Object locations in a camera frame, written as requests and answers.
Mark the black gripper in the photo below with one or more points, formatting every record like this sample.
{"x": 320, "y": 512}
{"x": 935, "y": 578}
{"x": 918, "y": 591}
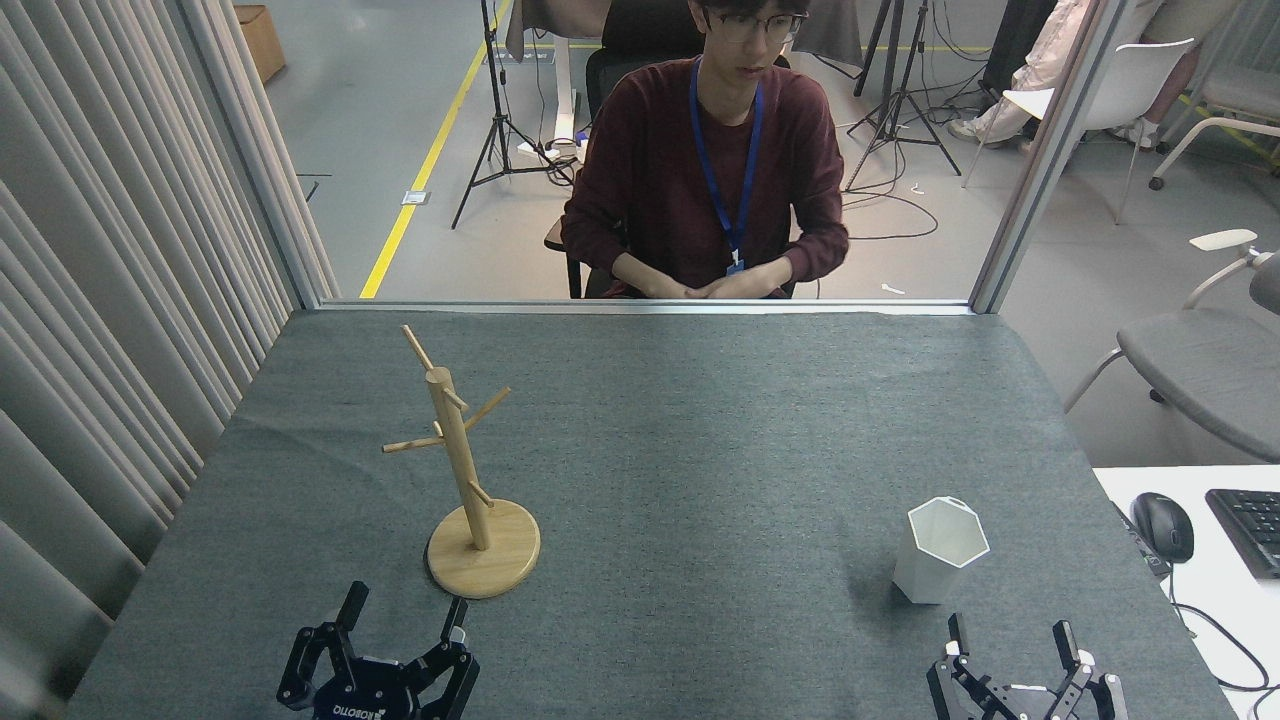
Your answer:
{"x": 1025, "y": 708}
{"x": 360, "y": 695}

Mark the white hexagonal cup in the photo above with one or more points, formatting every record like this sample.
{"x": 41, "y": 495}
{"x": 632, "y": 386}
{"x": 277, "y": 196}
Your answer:
{"x": 930, "y": 580}

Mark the wooden cup rack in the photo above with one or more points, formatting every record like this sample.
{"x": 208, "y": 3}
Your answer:
{"x": 485, "y": 565}

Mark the person's right hand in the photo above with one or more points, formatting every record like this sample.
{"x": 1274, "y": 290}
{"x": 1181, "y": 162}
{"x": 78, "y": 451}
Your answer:
{"x": 670, "y": 289}

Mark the person's left hand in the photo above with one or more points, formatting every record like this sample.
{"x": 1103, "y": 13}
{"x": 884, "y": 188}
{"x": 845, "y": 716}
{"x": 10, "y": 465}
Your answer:
{"x": 750, "y": 283}

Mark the black bar-shaped device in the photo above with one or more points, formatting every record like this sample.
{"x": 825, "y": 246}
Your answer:
{"x": 1140, "y": 545}

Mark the black computer mouse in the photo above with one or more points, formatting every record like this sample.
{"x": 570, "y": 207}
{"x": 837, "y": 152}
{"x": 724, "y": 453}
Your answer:
{"x": 1165, "y": 528}

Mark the white desk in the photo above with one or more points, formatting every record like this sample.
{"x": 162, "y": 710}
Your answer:
{"x": 1225, "y": 620}

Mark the black keyboard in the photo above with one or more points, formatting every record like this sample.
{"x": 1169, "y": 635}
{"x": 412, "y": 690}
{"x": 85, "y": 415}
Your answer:
{"x": 1252, "y": 530}

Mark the large grey white-framed chair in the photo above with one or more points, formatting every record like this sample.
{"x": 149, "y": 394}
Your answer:
{"x": 1210, "y": 370}

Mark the grey felt table cover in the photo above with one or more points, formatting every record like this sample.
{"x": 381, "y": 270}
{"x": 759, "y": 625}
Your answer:
{"x": 720, "y": 450}

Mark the beige pleated curtain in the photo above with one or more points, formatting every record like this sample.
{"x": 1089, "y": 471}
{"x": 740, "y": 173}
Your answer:
{"x": 100, "y": 300}

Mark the metal floor socket plate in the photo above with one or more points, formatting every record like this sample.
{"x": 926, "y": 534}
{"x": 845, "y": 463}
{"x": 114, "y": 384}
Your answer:
{"x": 416, "y": 197}

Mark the yellow floor tape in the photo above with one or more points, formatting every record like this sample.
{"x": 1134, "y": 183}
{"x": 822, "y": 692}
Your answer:
{"x": 420, "y": 180}

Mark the white power strip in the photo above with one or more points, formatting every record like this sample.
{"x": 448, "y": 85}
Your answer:
{"x": 540, "y": 150}

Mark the black tripod stand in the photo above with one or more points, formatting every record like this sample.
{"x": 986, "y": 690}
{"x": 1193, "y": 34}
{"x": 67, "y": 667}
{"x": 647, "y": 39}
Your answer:
{"x": 900, "y": 100}
{"x": 497, "y": 110}

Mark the white-legged desk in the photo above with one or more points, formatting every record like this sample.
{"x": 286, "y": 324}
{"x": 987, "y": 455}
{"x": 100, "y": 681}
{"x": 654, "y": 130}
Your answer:
{"x": 565, "y": 90}

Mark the white plastic chair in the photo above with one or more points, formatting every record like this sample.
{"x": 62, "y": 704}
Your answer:
{"x": 1140, "y": 80}

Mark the seated person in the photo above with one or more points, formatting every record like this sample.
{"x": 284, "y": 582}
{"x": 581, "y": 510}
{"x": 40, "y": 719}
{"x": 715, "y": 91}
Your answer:
{"x": 1040, "y": 60}

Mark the small grey white-framed chair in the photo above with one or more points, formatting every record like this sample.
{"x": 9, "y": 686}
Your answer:
{"x": 1245, "y": 95}

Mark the cardboard box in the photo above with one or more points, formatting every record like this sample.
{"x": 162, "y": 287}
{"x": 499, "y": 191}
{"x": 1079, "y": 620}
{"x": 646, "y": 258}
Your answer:
{"x": 262, "y": 40}

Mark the black office chair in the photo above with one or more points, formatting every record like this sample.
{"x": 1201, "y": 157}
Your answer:
{"x": 640, "y": 30}

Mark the black-rimmed eyeglasses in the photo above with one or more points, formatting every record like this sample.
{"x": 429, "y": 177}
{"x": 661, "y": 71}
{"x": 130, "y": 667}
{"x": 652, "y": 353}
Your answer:
{"x": 740, "y": 27}

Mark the silver aluminium rail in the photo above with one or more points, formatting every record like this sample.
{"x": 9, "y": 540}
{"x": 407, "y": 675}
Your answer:
{"x": 640, "y": 306}

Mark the silver aluminium post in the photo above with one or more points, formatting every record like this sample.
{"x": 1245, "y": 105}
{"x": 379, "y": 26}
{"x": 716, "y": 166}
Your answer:
{"x": 255, "y": 150}
{"x": 1050, "y": 150}

